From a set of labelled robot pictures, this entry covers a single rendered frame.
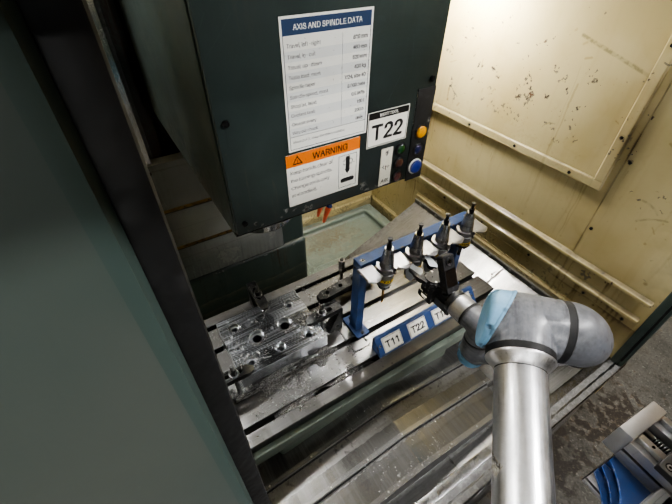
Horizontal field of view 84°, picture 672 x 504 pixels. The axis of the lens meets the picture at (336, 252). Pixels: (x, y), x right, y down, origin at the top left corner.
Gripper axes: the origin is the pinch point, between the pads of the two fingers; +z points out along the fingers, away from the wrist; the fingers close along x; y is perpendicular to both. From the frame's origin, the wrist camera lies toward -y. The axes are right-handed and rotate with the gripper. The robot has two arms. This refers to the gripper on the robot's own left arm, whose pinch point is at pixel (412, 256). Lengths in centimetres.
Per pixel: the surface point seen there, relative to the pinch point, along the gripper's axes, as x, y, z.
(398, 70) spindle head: -21, -59, -6
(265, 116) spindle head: -47, -55, -6
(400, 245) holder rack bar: -2.3, -2.7, 3.5
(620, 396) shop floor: 128, 116, -60
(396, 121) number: -20, -49, -6
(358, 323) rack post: -16.4, 25.9, 2.2
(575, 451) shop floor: 79, 117, -64
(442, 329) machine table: 9.9, 29.6, -12.8
